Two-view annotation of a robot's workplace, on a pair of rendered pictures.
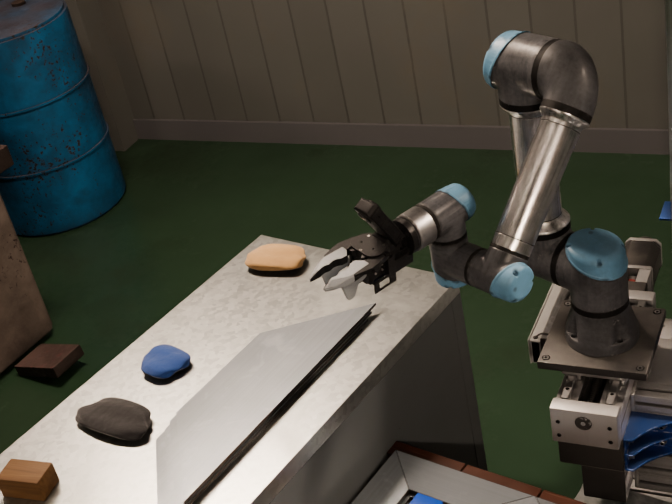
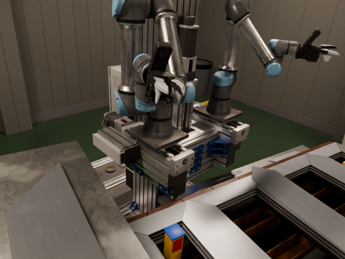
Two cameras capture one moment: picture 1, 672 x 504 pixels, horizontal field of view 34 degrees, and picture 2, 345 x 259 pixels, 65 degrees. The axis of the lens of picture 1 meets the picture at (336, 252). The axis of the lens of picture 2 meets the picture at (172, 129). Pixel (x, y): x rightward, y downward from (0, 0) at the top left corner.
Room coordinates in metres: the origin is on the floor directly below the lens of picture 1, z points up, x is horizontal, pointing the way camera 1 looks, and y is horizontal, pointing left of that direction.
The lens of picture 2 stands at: (1.43, 0.66, 1.67)
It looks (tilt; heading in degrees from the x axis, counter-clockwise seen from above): 27 degrees down; 284
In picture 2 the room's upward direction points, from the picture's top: 4 degrees clockwise
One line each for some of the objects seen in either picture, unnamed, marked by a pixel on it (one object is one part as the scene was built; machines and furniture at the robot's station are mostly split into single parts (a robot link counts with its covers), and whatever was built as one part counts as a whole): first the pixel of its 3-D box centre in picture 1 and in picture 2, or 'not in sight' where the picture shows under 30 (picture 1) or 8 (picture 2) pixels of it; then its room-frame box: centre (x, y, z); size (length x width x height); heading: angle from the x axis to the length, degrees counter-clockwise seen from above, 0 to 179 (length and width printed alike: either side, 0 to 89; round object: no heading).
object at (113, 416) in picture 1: (116, 417); not in sight; (1.84, 0.53, 1.06); 0.20 x 0.10 x 0.03; 50
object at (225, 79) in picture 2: not in sight; (222, 84); (1.54, -0.94, 1.20); 0.13 x 0.12 x 0.14; 85
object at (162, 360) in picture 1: (163, 362); not in sight; (2.00, 0.43, 1.06); 0.12 x 0.10 x 0.03; 45
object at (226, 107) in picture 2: not in sight; (219, 103); (1.55, -0.93, 1.09); 0.15 x 0.15 x 0.10
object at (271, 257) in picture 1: (275, 257); not in sight; (2.34, 0.15, 1.07); 0.16 x 0.10 x 0.04; 58
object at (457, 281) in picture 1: (456, 258); (150, 94); (1.74, -0.22, 1.33); 0.11 x 0.08 x 0.11; 34
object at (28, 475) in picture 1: (27, 479); not in sight; (1.69, 0.70, 1.07); 0.10 x 0.06 x 0.05; 65
